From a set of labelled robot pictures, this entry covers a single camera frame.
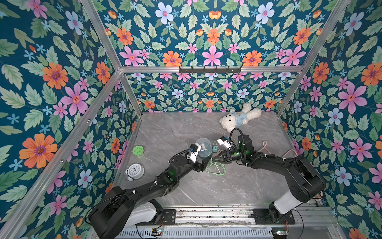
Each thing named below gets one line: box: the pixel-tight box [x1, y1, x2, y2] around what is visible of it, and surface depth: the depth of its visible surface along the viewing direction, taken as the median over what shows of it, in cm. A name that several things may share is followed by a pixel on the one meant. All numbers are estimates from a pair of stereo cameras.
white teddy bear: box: [219, 102, 263, 133], surface depth 109 cm
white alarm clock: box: [123, 163, 145, 182], surface depth 88 cm
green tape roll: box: [132, 145, 144, 158], surface depth 95 cm
